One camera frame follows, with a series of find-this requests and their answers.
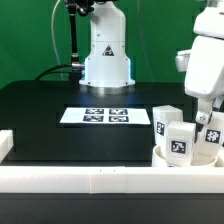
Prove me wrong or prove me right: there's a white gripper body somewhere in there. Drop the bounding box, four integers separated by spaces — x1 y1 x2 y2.
175 6 224 100

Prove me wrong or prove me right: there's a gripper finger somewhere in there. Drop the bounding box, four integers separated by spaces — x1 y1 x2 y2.
195 99 213 132

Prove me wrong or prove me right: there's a white round stool seat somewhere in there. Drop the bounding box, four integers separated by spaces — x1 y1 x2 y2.
151 145 218 167

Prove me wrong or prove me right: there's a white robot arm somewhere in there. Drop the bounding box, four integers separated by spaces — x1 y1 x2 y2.
80 0 224 125

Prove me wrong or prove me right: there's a white marker sheet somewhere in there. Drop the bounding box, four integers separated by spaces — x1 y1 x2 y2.
60 107 151 125

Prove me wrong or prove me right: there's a white left fence bar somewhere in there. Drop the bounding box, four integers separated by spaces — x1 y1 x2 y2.
0 130 14 163

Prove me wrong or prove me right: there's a white front fence bar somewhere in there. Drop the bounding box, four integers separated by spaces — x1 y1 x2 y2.
0 166 224 194

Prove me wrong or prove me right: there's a grey hanging cable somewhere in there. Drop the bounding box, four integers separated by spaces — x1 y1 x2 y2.
50 0 65 81

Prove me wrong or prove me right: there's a black base cable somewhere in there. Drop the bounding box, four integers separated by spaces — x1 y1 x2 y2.
34 64 74 82

